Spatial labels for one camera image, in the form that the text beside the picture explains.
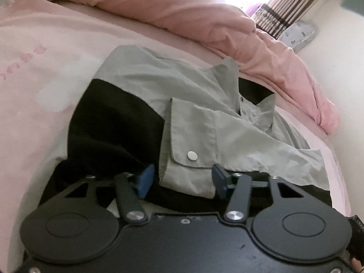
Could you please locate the striped brown curtain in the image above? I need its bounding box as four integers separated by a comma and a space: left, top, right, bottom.
254, 0, 342, 39

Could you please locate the grey and black jacket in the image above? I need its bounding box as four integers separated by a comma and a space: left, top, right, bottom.
43, 45, 332, 214

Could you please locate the pink duvet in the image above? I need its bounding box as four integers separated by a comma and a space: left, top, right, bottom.
37, 0, 340, 135

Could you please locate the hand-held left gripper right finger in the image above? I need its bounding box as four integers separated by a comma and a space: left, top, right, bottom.
212, 163, 308, 223

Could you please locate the white leaf print cushion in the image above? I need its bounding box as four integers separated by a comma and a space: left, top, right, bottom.
279, 20, 317, 53

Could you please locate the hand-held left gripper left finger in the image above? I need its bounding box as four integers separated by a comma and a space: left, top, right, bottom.
61, 163, 155, 225

